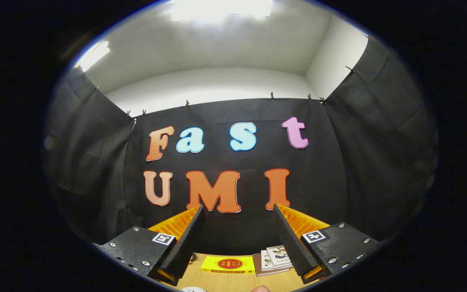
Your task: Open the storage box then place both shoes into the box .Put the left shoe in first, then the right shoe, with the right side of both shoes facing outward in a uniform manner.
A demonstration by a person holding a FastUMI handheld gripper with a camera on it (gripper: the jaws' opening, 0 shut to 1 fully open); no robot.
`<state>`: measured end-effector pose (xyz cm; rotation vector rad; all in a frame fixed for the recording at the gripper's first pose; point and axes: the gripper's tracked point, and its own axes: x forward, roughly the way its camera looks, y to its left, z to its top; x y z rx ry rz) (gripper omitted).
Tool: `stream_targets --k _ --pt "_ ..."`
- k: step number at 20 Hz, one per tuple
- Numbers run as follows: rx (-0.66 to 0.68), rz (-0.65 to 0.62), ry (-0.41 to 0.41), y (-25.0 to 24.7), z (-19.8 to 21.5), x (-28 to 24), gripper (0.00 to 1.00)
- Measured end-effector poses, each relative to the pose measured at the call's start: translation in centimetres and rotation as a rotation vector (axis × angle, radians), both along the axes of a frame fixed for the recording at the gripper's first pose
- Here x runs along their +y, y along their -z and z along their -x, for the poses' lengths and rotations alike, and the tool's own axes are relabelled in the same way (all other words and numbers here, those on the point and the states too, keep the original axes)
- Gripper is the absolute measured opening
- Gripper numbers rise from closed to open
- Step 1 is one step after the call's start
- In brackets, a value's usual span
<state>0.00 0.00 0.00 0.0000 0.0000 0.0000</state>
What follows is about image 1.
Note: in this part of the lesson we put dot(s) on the white illustrated cover book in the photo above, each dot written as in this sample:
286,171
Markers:
264,261
278,255

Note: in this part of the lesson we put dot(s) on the ceiling light panel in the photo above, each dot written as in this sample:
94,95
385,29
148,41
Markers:
93,54
221,8

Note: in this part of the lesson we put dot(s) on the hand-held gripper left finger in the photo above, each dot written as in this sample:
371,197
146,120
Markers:
187,243

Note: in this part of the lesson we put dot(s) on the row of small black clips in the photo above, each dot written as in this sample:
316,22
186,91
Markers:
272,96

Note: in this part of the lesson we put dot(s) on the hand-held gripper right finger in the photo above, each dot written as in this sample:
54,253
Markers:
292,243

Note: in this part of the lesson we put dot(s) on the yellow book with red label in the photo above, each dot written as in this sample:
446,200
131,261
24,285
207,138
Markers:
227,264

